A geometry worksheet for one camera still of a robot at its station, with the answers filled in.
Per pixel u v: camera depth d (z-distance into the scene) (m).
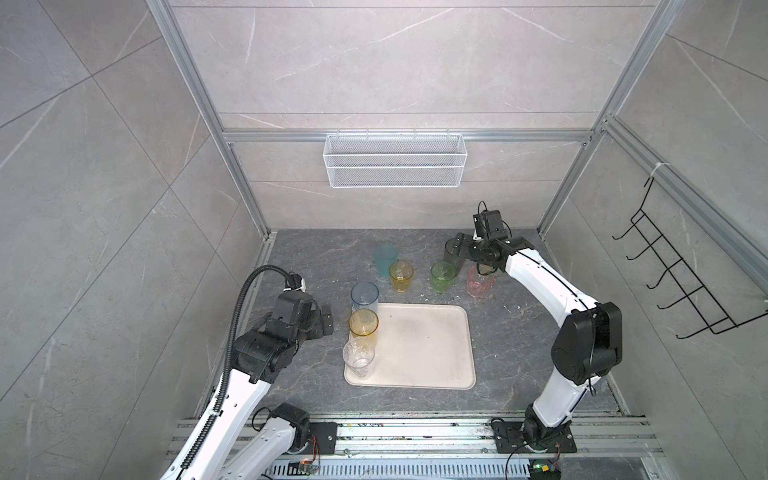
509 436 0.73
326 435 0.73
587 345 0.46
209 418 0.40
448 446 0.73
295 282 0.61
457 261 1.00
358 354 0.88
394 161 1.01
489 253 0.64
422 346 0.88
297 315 0.52
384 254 1.01
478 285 1.04
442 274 1.03
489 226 0.69
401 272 1.04
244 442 0.54
